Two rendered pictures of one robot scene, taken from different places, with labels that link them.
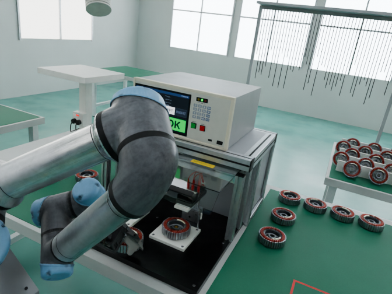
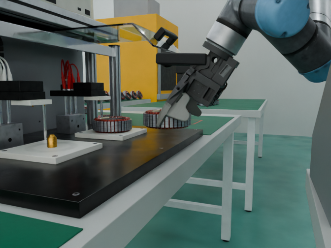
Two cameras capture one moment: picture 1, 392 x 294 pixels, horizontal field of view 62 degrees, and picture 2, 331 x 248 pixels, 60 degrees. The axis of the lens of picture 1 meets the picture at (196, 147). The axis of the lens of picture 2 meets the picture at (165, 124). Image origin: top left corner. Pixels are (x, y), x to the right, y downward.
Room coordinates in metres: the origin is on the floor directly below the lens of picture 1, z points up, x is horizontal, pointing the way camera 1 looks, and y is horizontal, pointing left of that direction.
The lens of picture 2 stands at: (0.96, 0.86, 0.91)
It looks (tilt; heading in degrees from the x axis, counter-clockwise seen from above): 7 degrees down; 268
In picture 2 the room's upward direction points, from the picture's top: straight up
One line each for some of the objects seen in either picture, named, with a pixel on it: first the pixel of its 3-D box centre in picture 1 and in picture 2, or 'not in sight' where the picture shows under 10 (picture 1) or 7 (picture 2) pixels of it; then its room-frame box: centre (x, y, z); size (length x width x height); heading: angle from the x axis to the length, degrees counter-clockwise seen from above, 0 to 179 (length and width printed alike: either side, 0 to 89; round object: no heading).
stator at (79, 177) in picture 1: (87, 176); not in sight; (1.47, 0.53, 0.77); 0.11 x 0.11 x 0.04
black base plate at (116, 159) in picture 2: (151, 224); (82, 145); (1.14, 0.14, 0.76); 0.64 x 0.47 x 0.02; 67
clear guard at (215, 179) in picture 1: (198, 177); (119, 44); (1.06, -0.02, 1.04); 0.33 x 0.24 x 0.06; 157
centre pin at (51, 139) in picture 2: not in sight; (51, 140); (1.17, 0.26, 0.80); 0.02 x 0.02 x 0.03
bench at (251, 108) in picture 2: not in sight; (209, 137); (0.37, -2.11, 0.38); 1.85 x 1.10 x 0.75; 67
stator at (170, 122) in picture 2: (126, 239); (167, 118); (0.92, 0.19, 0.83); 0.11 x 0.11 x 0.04
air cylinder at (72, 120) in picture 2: (192, 212); (71, 123); (1.21, -0.02, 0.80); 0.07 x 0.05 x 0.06; 67
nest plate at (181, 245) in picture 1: (175, 233); (112, 132); (1.07, 0.04, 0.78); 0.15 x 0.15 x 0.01; 67
